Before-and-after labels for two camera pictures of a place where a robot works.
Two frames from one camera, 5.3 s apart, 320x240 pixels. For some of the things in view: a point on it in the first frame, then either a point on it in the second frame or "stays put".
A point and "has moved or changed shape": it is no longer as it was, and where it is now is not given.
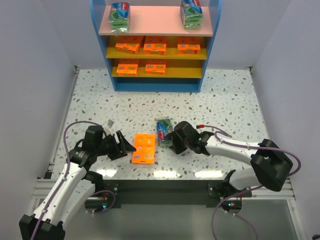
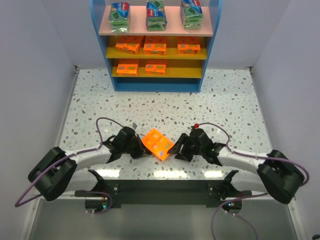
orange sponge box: (145, 145) has moved or changed shape
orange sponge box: (127, 69) stays put
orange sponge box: (155, 49) stays put
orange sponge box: (157, 69) stays put
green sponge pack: (191, 14) stays put
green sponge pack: (164, 126) to (155, 15)
